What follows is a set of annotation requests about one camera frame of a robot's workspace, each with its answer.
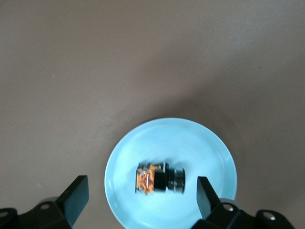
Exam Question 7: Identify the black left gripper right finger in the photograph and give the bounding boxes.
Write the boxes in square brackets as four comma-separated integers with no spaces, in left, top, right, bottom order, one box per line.
[194,176,294,229]

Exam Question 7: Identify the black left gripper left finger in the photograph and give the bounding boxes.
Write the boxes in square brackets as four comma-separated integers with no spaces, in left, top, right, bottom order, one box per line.
[0,175,90,229]

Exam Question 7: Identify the brown table mat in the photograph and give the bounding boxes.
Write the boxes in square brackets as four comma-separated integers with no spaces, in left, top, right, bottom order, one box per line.
[0,0,305,229]

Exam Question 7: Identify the round light blue plate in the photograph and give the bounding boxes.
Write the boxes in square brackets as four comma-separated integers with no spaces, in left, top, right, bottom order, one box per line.
[104,117,238,229]

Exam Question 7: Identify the black switch with orange button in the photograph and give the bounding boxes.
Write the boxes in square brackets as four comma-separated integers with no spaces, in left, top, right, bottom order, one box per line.
[135,162,186,194]

